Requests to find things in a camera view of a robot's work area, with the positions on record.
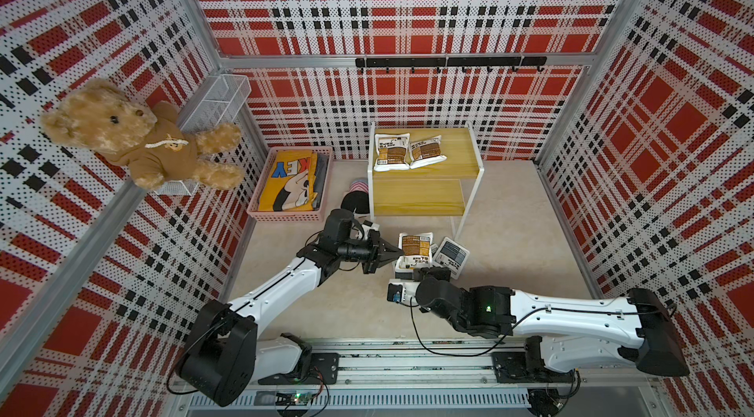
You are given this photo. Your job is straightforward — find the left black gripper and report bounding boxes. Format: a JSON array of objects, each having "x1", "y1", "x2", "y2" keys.
[{"x1": 338, "y1": 229, "x2": 404, "y2": 274}]

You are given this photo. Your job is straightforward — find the brown coffee bag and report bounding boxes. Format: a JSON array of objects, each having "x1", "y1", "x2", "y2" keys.
[
  {"x1": 408, "y1": 135, "x2": 447, "y2": 170},
  {"x1": 374, "y1": 134, "x2": 410, "y2": 173},
  {"x1": 394, "y1": 232, "x2": 434, "y2": 274}
]

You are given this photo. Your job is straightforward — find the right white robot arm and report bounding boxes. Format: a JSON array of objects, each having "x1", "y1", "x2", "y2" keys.
[{"x1": 403, "y1": 275, "x2": 690, "y2": 378}]

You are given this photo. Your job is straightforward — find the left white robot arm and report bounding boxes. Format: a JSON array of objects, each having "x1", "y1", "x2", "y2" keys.
[{"x1": 172, "y1": 209, "x2": 404, "y2": 406}]

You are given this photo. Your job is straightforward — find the grey coffee bag middle upper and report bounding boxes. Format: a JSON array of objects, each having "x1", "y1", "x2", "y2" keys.
[{"x1": 432, "y1": 238, "x2": 470, "y2": 280}]

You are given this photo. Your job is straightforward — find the yellow two-tier shelf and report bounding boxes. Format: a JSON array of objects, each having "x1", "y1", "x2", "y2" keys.
[{"x1": 367, "y1": 123, "x2": 485, "y2": 240}]

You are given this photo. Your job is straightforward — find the black doll with striped hat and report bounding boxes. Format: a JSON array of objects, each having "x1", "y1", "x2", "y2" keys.
[{"x1": 341, "y1": 177, "x2": 371, "y2": 216}]

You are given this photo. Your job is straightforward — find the pink plastic basket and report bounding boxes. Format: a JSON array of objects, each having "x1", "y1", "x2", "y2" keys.
[{"x1": 247, "y1": 146, "x2": 334, "y2": 223}]

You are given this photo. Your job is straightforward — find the yellow printed folded cloth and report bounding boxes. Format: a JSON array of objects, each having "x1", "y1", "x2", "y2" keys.
[{"x1": 258, "y1": 150, "x2": 318, "y2": 212}]

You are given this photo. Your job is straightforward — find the green circuit board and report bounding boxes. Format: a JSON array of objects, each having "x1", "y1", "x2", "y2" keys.
[{"x1": 275, "y1": 391, "x2": 312, "y2": 407}]

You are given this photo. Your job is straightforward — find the brown teddy bear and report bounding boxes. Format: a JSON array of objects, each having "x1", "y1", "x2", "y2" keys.
[{"x1": 40, "y1": 79, "x2": 243, "y2": 191}]

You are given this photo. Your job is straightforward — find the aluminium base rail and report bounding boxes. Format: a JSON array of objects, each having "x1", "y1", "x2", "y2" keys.
[{"x1": 193, "y1": 338, "x2": 667, "y2": 417}]

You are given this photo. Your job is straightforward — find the white wire mesh basket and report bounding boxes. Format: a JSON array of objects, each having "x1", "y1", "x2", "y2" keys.
[{"x1": 154, "y1": 73, "x2": 253, "y2": 197}]

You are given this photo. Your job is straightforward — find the black hook rail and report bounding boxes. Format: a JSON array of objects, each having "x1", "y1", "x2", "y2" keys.
[{"x1": 355, "y1": 56, "x2": 548, "y2": 71}]

